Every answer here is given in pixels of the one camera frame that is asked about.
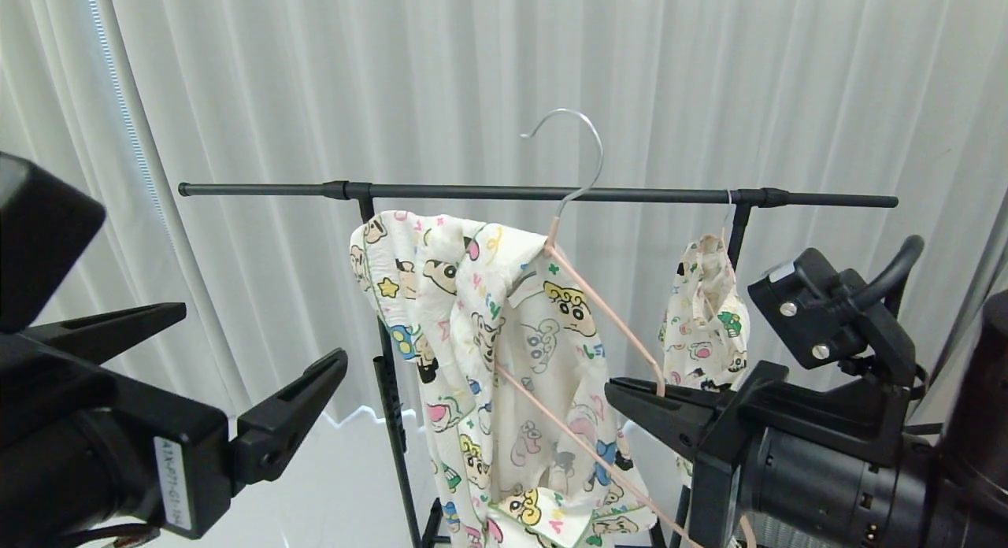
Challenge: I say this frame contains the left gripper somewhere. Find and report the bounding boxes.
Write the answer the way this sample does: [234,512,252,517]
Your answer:
[0,302,350,542]

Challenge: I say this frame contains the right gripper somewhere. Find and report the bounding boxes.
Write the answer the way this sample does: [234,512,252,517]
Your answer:
[685,361,947,548]

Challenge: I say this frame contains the cream printed garment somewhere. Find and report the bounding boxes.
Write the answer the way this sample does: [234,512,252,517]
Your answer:
[660,233,751,486]
[349,209,658,548]

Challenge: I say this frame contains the black clothes rack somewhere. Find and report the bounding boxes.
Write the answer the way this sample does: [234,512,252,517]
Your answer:
[177,180,899,548]

